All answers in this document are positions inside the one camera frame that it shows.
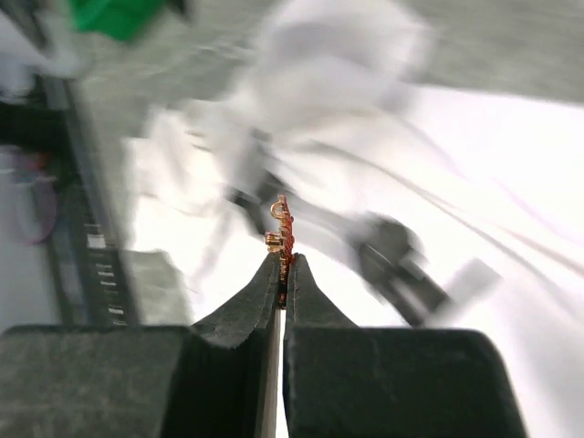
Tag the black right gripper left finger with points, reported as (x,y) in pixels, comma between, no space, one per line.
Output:
(216,378)

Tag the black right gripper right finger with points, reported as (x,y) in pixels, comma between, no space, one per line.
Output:
(341,380)

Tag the white garment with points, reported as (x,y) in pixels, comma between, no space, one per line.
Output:
(491,186)

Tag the green plastic tray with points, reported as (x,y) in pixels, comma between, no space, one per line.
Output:
(121,20)

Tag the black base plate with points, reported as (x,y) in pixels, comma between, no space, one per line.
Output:
(86,237)

